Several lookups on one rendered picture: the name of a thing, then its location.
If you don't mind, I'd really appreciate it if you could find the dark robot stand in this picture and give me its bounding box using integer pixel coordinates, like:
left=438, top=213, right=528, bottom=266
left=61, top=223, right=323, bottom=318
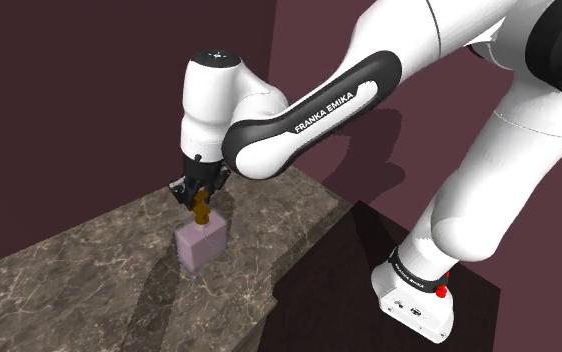
left=256, top=199, right=502, bottom=352

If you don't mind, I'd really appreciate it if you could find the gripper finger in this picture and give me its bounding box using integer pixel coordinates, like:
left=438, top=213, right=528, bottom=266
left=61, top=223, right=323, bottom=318
left=168, top=175, right=198, bottom=210
left=212, top=164, right=232, bottom=193

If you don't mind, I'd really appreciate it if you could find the pink bottle with brown pump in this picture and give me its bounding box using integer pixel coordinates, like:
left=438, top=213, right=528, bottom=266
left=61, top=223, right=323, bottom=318
left=173, top=189, right=229, bottom=281

